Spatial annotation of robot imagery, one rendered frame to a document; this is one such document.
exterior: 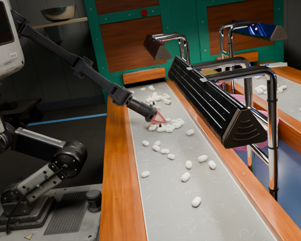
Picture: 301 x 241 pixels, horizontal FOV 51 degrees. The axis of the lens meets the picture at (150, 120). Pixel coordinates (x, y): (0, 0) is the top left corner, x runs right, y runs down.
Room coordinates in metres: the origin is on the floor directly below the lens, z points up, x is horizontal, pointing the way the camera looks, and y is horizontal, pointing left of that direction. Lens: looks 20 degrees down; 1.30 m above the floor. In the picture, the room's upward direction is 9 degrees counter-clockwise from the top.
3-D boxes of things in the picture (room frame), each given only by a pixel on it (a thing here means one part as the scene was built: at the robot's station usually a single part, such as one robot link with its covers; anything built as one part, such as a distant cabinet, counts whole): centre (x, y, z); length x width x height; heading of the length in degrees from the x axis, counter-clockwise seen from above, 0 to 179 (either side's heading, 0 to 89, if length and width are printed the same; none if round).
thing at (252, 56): (2.25, -0.68, 0.83); 0.30 x 0.06 x 0.07; 93
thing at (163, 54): (1.78, -0.09, 1.08); 0.62 x 0.08 x 0.07; 3
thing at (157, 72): (2.22, -0.01, 0.83); 0.30 x 0.06 x 0.07; 93
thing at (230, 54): (1.80, -0.57, 0.90); 0.20 x 0.19 x 0.45; 3
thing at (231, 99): (0.81, -0.14, 1.08); 0.62 x 0.08 x 0.07; 3
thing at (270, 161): (0.81, -0.22, 0.90); 0.20 x 0.19 x 0.45; 3
